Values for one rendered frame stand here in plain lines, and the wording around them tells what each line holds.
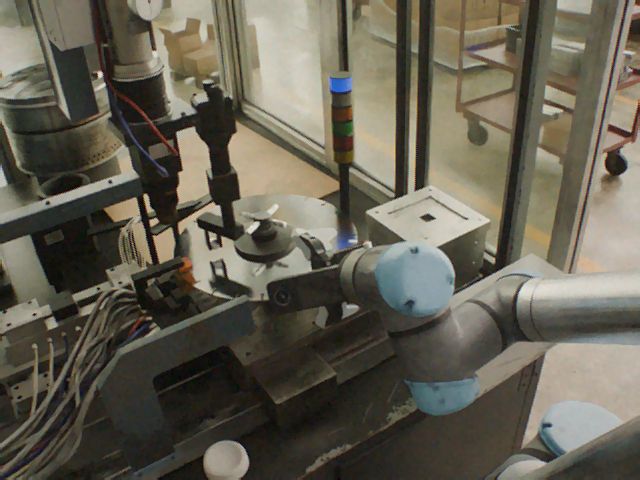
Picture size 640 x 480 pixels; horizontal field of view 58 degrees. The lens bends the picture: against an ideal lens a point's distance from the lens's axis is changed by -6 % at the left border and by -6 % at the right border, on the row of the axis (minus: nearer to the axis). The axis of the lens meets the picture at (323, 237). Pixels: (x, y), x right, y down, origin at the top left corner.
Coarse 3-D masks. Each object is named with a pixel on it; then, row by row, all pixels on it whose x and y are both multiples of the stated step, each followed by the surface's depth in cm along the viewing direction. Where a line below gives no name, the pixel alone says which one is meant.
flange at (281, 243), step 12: (276, 228) 110; (288, 228) 111; (240, 240) 108; (252, 240) 108; (264, 240) 107; (276, 240) 108; (288, 240) 108; (240, 252) 106; (252, 252) 105; (264, 252) 105; (276, 252) 105
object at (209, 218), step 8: (224, 208) 97; (232, 208) 98; (200, 216) 103; (208, 216) 103; (216, 216) 103; (224, 216) 98; (232, 216) 99; (200, 224) 103; (208, 224) 102; (216, 224) 101; (224, 224) 99; (232, 224) 99; (240, 224) 100; (208, 232) 103; (216, 232) 101; (224, 232) 100; (232, 232) 99; (240, 232) 100; (208, 240) 104; (208, 248) 105
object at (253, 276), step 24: (288, 216) 116; (312, 216) 116; (336, 216) 115; (192, 240) 111; (336, 240) 109; (216, 264) 104; (240, 264) 104; (264, 264) 104; (288, 264) 104; (216, 288) 99; (240, 288) 99; (264, 288) 99
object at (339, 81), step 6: (336, 72) 121; (342, 72) 121; (348, 72) 120; (330, 78) 119; (336, 78) 118; (342, 78) 118; (348, 78) 118; (330, 84) 120; (336, 84) 119; (342, 84) 119; (348, 84) 119; (330, 90) 120; (336, 90) 119; (342, 90) 119; (348, 90) 120
